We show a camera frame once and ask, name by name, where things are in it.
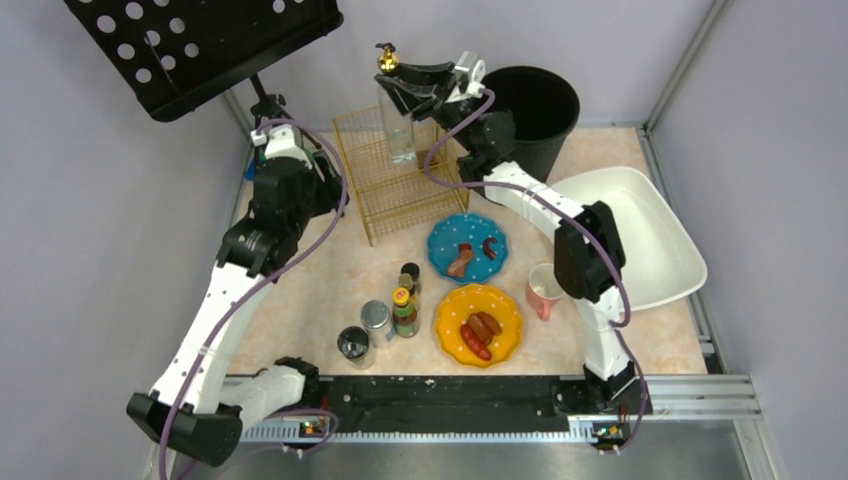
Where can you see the blue toy block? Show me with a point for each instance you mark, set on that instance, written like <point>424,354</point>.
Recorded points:
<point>249,173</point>

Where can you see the black plastic trash bin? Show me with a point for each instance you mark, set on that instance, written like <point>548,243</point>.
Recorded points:
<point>545,109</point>

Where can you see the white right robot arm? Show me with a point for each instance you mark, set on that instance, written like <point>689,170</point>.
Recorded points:
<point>512,123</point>

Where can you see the brown sausage rear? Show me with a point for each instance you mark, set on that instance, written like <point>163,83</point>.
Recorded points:
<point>492,324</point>

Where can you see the small yellow spice bottle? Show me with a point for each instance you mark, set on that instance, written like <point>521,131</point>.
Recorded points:
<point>406,281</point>

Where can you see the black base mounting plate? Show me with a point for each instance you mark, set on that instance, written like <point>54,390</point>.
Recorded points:
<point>501,404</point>

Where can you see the aluminium frame rail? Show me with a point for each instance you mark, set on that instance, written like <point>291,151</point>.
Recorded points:
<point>671,397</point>

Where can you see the yellow wire rack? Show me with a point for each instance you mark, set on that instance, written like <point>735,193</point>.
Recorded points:
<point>391,196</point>

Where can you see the brown sausage middle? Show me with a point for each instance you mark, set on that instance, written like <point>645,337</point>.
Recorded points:
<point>480,329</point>

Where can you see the black perforated music stand tray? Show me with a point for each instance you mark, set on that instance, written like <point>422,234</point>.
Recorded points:
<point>178,55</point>

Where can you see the white plastic basin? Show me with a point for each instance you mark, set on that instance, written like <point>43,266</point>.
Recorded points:
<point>663,264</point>

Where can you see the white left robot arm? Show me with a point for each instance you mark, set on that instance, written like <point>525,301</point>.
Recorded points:
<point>190,410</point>

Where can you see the black tripod stand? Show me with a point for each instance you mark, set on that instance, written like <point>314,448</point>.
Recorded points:
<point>268,106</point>

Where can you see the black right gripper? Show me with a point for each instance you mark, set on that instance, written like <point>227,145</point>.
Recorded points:
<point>436,89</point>

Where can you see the black lid grinder jar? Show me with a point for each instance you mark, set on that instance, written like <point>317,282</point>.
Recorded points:
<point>354,344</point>

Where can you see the silver lid shaker jar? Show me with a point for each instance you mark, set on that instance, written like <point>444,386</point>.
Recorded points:
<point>376,319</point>

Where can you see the pink mug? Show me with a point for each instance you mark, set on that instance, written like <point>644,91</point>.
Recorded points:
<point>542,291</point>

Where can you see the blue dotted plate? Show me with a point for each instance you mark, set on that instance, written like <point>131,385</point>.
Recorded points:
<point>445,236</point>

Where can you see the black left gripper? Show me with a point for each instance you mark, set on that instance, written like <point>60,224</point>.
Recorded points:
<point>273,110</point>

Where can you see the red sausage front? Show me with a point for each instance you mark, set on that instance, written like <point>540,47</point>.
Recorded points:
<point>474,343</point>

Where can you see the clear bottle gold pump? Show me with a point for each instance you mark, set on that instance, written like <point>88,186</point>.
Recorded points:
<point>398,129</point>

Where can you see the brown sausage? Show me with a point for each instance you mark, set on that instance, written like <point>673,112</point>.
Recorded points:
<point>480,329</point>
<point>492,324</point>

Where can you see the yellow cap sauce bottle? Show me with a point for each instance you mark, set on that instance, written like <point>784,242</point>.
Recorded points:
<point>404,313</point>

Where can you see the yellow dotted plate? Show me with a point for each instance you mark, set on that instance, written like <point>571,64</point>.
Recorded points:
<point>454,310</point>

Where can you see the black cap spice bottle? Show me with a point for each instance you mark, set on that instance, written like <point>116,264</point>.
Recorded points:
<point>413,270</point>

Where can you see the curved dark sausage piece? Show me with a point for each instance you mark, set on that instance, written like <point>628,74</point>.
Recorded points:
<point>487,248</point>

